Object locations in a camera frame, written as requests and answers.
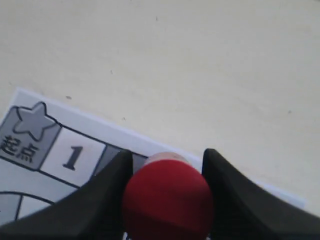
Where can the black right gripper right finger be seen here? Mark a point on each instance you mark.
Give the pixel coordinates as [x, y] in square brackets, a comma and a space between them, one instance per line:
[245, 211]

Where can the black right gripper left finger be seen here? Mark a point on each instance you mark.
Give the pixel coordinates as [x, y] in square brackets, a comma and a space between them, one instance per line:
[92, 212]

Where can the red cylinder game piece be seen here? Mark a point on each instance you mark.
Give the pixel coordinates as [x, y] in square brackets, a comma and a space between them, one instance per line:
[167, 199]

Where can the paper game board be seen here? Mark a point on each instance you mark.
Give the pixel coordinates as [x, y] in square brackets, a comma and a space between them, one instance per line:
[48, 151]

